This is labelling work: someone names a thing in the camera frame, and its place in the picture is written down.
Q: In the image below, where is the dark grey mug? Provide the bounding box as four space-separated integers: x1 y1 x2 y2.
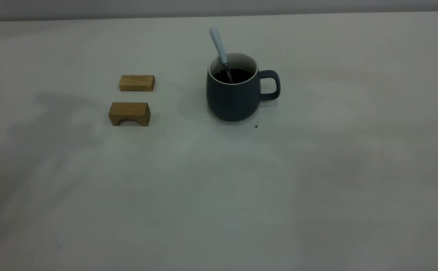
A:
206 52 281 122

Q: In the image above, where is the spoon with pale blue handle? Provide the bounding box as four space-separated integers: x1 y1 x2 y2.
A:
209 26 234 84

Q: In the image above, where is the arched wooden block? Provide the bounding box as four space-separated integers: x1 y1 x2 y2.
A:
108 102 151 127

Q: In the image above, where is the flat solid wooden block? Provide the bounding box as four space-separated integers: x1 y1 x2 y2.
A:
119 75 155 92

